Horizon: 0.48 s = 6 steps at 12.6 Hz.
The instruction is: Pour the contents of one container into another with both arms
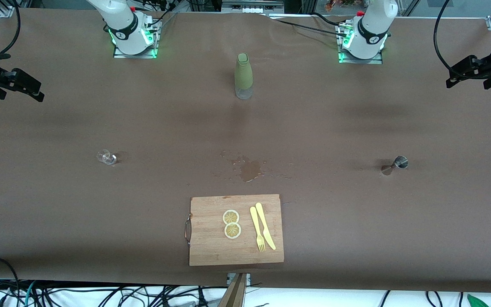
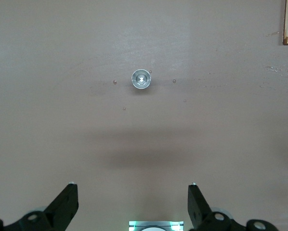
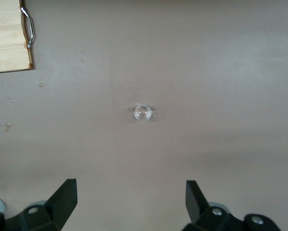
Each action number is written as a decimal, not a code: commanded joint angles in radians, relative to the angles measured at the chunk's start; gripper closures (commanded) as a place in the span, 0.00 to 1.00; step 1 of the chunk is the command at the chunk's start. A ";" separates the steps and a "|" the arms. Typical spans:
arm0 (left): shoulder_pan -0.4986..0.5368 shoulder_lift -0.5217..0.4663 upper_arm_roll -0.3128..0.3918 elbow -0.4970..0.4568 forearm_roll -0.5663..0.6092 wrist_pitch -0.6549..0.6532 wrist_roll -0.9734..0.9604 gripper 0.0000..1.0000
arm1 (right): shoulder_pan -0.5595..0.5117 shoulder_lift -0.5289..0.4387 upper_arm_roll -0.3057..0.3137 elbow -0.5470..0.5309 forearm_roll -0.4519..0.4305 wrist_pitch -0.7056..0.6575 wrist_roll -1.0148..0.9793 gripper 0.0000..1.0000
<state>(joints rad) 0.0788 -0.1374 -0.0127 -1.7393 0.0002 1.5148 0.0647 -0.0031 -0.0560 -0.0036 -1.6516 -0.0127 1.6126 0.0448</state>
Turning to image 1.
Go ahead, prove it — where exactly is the metal stand bracket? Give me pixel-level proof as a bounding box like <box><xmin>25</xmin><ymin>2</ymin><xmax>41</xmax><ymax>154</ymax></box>
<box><xmin>227</xmin><ymin>273</ymin><xmax>251</xmax><ymax>287</ymax></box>

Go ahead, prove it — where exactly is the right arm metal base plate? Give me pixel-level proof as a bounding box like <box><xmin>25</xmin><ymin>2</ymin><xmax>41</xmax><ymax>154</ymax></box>
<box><xmin>113</xmin><ymin>19</ymin><xmax>159</xmax><ymax>59</ymax></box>

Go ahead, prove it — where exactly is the black table cable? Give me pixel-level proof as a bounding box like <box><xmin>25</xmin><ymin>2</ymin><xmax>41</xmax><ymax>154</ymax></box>
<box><xmin>267</xmin><ymin>15</ymin><xmax>350</xmax><ymax>39</ymax></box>

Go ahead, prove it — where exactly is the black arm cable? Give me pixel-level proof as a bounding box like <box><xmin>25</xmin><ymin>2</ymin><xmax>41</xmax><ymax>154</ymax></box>
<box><xmin>0</xmin><ymin>0</ymin><xmax>20</xmax><ymax>59</ymax></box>
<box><xmin>434</xmin><ymin>0</ymin><xmax>457</xmax><ymax>73</ymax></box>

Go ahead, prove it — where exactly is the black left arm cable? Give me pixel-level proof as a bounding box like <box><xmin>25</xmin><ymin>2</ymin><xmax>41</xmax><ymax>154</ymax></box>
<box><xmin>434</xmin><ymin>0</ymin><xmax>457</xmax><ymax>73</ymax></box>

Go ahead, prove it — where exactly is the green plastic object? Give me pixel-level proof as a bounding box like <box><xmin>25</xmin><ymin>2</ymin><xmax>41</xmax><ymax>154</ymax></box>
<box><xmin>467</xmin><ymin>293</ymin><xmax>490</xmax><ymax>307</ymax></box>

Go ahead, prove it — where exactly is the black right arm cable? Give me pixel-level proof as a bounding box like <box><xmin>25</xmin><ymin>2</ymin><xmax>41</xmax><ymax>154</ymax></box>
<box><xmin>0</xmin><ymin>0</ymin><xmax>20</xmax><ymax>59</ymax></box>

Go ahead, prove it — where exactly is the black base cable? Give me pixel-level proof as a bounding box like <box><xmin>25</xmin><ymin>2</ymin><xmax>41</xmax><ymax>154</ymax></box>
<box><xmin>141</xmin><ymin>2</ymin><xmax>178</xmax><ymax>32</ymax></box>

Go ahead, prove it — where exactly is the yellow plastic fork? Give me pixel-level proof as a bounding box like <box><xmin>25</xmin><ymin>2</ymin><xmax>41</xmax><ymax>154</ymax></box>
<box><xmin>250</xmin><ymin>206</ymin><xmax>266</xmax><ymax>252</ymax></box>

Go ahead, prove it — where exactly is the green sleeved glass bottle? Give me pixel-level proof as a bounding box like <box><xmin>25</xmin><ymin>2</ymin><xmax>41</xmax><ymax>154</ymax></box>
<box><xmin>234</xmin><ymin>52</ymin><xmax>254</xmax><ymax>100</ymax></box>

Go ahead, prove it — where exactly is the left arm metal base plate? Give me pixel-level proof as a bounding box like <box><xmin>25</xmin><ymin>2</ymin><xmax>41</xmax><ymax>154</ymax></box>
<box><xmin>338</xmin><ymin>23</ymin><xmax>383</xmax><ymax>64</ymax></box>

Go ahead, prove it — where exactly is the steel double jigger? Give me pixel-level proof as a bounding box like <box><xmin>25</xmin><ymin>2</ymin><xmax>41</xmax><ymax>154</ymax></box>
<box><xmin>381</xmin><ymin>156</ymin><xmax>409</xmax><ymax>176</ymax></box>

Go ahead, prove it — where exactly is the teal cable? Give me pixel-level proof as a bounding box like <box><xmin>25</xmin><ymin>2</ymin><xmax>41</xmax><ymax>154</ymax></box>
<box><xmin>23</xmin><ymin>281</ymin><xmax>38</xmax><ymax>307</ymax></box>

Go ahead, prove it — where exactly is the wooden cutting board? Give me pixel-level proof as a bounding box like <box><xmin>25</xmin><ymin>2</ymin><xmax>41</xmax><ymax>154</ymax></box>
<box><xmin>185</xmin><ymin>194</ymin><xmax>285</xmax><ymax>266</ymax></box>

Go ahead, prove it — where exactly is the yellow plastic knife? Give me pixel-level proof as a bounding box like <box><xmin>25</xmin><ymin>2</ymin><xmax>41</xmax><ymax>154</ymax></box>
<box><xmin>255</xmin><ymin>202</ymin><xmax>277</xmax><ymax>251</ymax></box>

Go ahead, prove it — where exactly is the small clear glass cup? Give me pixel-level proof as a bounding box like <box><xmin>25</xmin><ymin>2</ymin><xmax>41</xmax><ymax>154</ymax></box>
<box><xmin>96</xmin><ymin>149</ymin><xmax>117</xmax><ymax>166</ymax></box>

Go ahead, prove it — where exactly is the wooden camera stand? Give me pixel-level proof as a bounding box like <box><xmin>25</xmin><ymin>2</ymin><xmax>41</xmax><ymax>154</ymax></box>
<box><xmin>218</xmin><ymin>273</ymin><xmax>248</xmax><ymax>307</ymax></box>

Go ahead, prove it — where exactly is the lemon slice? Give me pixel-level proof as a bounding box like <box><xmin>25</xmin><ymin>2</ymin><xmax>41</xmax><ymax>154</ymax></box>
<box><xmin>224</xmin><ymin>222</ymin><xmax>242</xmax><ymax>240</ymax></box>
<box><xmin>222</xmin><ymin>209</ymin><xmax>240</xmax><ymax>226</ymax></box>

